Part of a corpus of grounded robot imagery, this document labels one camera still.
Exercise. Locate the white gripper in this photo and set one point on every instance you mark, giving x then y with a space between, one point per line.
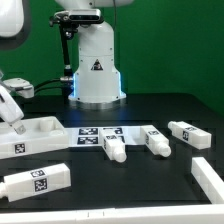
10 112

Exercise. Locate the white desk top panel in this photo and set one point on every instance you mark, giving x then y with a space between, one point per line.
42 135

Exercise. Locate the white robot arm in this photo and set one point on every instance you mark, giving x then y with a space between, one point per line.
96 83

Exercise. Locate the white paper with markers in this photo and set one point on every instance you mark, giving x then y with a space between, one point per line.
89 136

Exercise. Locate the white front obstacle bar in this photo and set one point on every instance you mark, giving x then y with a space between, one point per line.
190 214

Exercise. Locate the white obstacle bar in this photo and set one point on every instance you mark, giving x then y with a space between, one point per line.
190 214
208 179

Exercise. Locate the white right obstacle bar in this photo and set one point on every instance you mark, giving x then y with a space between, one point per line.
208 179

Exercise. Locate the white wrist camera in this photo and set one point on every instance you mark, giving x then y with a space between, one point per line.
20 86

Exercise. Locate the black camera stand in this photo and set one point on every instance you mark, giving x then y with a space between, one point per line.
69 21

